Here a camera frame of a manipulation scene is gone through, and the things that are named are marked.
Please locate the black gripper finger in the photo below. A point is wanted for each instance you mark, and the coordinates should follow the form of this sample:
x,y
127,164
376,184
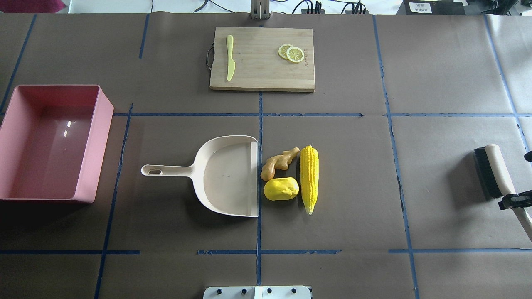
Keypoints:
x,y
511,201

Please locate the beige hand brush black bristles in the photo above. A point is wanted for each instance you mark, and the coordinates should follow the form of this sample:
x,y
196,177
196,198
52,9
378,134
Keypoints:
x,y
496,181

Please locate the yellow toy corn cob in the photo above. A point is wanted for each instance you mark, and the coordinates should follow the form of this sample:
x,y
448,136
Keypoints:
x,y
309,177

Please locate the tan toy ginger root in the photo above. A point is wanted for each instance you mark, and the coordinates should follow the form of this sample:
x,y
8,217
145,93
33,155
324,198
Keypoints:
x,y
278,162

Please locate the beige plastic dustpan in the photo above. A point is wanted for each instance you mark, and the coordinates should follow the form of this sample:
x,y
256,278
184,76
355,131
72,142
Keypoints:
x,y
224,175

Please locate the pink plastic bin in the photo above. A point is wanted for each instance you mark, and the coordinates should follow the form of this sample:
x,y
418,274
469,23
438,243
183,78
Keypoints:
x,y
52,143

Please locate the wooden cutting board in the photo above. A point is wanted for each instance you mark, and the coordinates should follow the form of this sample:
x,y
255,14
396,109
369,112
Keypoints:
x,y
258,65

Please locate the light green plastic knife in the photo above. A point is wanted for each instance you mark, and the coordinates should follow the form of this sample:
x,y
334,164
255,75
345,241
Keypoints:
x,y
231,64

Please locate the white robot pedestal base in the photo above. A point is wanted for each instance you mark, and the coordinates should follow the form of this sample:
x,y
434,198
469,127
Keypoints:
x,y
258,292

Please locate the aluminium frame post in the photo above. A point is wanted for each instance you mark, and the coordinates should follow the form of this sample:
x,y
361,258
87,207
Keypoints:
x,y
260,9

